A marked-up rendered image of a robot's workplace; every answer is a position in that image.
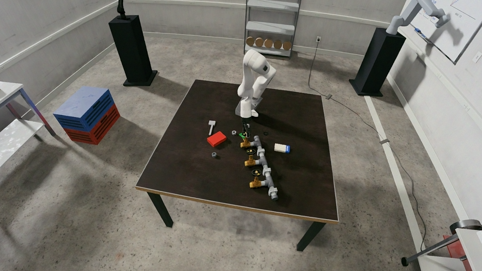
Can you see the red rectangular block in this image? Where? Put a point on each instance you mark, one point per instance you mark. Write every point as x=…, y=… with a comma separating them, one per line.
x=216, y=139

